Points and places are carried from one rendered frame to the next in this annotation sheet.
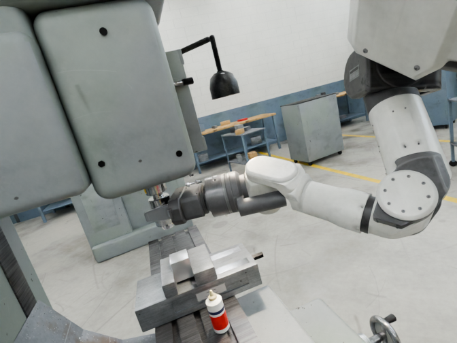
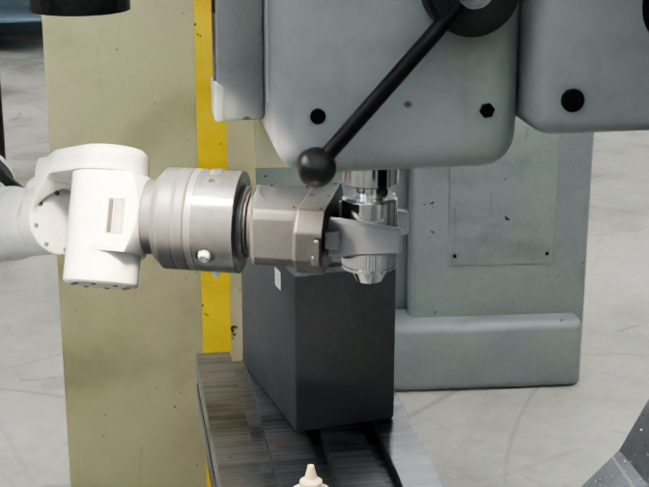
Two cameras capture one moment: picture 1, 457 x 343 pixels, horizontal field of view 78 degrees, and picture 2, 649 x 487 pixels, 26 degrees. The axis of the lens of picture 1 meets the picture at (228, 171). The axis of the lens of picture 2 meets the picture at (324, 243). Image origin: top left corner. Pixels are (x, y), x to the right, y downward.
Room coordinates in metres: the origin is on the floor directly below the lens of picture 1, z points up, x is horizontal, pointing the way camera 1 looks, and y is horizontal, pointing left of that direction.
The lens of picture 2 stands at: (1.73, 0.23, 1.58)
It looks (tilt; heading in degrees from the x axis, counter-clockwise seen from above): 18 degrees down; 185
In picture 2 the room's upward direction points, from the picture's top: straight up
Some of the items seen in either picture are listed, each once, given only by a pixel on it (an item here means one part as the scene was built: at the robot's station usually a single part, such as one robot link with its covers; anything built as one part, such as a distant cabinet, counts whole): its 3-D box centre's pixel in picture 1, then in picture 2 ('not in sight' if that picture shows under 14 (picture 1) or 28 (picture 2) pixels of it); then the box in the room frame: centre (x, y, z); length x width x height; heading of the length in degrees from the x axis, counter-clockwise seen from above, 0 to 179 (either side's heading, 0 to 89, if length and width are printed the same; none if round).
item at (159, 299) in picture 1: (196, 276); not in sight; (0.75, 0.17, 0.96); 0.35 x 0.15 x 0.11; 102
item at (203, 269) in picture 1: (201, 263); not in sight; (0.75, 0.15, 0.99); 0.15 x 0.06 x 0.04; 12
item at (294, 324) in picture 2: not in sight; (314, 311); (0.17, 0.07, 1.00); 0.22 x 0.12 x 0.20; 24
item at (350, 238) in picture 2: not in sight; (363, 240); (0.63, 0.16, 1.24); 0.06 x 0.02 x 0.03; 86
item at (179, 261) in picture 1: (181, 265); not in sight; (0.74, 0.20, 1.01); 0.06 x 0.05 x 0.06; 12
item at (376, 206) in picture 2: (158, 199); (370, 200); (0.59, 0.16, 1.26); 0.05 x 0.05 x 0.01
